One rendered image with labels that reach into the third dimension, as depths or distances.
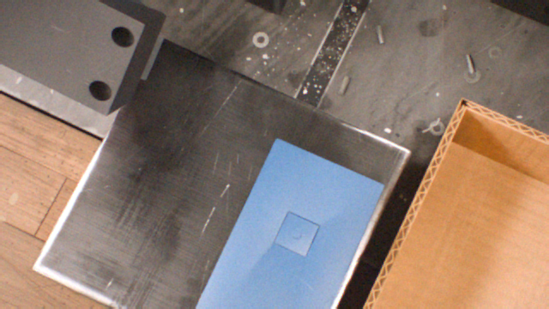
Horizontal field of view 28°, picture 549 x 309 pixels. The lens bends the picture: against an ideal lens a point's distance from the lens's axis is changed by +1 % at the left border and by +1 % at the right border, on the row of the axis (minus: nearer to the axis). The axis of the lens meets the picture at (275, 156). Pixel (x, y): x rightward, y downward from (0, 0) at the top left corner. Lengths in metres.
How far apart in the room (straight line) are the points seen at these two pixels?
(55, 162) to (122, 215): 0.06
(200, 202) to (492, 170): 0.18
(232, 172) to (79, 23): 0.21
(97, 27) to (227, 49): 0.24
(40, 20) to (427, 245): 0.29
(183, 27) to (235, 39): 0.03
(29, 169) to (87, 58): 0.23
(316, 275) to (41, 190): 0.18
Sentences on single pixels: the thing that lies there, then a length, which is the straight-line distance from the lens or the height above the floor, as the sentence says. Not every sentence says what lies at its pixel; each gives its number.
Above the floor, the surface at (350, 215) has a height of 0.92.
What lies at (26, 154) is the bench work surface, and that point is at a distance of 0.68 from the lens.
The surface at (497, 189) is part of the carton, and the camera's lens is 0.66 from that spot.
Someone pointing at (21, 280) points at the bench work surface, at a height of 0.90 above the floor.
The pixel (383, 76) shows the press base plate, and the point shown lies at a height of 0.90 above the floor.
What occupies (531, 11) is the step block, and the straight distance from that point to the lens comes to 0.69.
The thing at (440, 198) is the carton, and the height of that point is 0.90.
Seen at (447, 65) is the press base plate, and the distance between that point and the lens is 0.68.
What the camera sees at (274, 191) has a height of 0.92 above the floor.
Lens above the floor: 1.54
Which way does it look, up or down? 75 degrees down
